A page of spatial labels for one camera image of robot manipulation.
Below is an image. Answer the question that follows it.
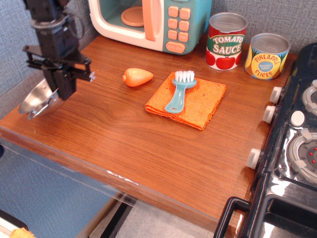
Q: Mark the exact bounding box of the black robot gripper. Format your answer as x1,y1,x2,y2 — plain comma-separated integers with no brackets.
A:
23,27,95,101

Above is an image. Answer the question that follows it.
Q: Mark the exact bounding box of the silver metal pot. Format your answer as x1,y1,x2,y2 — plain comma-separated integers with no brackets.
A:
18,78,64,120

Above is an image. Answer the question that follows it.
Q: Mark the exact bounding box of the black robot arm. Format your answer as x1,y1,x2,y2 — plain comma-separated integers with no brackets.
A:
23,0,95,101

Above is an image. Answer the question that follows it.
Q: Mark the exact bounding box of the orange toy carrot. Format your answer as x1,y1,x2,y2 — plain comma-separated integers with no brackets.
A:
122,68,154,87

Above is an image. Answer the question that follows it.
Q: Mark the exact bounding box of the teal dish brush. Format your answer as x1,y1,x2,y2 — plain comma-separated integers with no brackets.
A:
165,70,197,114

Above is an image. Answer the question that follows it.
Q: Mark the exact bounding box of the toy microwave oven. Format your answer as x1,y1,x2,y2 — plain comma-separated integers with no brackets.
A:
88,0,212,55

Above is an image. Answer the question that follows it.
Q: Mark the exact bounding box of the clear acrylic table guard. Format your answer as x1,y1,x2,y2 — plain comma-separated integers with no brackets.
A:
0,125,245,230

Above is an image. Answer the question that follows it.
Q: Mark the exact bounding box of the orange folded cloth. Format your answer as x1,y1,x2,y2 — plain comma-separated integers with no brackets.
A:
145,72,226,130

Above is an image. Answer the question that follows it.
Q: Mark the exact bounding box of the orange plush object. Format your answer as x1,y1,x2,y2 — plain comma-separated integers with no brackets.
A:
9,228,35,238

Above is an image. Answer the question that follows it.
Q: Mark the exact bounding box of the tomato sauce can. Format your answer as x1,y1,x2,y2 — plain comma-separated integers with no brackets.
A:
205,12,248,71

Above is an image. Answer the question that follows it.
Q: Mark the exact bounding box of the white stove knob bottom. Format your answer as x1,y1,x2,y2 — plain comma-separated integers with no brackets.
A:
247,148,261,170

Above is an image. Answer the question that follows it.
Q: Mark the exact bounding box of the white stove knob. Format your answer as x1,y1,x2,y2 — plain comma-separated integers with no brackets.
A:
263,106,276,124
247,148,261,170
270,87,283,104

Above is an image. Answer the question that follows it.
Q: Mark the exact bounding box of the pineapple slices can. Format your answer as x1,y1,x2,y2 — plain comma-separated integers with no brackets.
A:
245,33,291,80

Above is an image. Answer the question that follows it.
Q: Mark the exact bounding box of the white stove knob middle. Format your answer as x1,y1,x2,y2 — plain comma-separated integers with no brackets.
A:
263,106,276,124

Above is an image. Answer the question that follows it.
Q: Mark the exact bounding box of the white stove knob top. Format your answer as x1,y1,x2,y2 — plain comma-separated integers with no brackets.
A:
270,87,283,104

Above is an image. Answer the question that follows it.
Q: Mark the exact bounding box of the black toy stove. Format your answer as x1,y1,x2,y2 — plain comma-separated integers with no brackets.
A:
214,43,317,238

